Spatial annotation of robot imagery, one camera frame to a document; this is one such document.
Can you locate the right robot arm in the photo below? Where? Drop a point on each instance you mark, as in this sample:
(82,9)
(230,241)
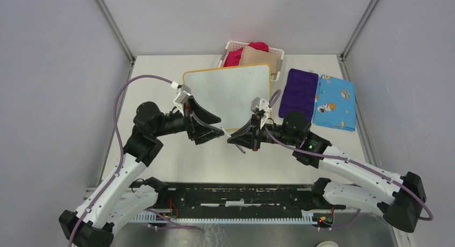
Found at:
(398,199)

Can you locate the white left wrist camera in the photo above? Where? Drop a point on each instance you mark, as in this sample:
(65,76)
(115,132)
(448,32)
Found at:
(183,93)

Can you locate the purple towel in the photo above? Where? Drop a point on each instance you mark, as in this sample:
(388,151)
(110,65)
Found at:
(299,93)

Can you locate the white round object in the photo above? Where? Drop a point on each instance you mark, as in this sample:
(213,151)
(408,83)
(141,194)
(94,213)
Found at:
(327,244)

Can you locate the white cable duct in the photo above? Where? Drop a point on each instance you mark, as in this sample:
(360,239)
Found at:
(150,217)

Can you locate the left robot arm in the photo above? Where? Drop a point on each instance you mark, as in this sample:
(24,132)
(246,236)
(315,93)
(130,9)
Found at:
(97,220)

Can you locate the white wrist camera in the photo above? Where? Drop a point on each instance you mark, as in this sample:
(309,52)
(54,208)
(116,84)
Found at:
(183,93)
(261,109)

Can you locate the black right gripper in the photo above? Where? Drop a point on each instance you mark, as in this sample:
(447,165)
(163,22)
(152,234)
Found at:
(246,135)

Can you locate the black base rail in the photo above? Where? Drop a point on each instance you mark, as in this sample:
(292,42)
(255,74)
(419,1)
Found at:
(239,201)

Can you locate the yellow framed whiteboard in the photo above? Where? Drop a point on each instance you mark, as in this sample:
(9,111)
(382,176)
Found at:
(228,92)

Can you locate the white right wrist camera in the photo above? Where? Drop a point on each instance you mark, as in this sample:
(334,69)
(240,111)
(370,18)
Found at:
(261,109)

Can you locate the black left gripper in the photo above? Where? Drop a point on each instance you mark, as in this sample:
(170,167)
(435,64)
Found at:
(202,135)

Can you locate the blue patterned cloth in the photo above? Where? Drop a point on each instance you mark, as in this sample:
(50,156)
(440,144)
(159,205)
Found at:
(335,104)

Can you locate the red cloth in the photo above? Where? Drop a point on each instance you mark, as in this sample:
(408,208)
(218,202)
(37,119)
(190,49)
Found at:
(234,51)

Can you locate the white plastic basket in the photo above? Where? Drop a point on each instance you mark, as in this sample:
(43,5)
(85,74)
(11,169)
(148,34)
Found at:
(279,52)

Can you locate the beige cloth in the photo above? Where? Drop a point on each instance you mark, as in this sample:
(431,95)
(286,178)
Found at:
(252,56)

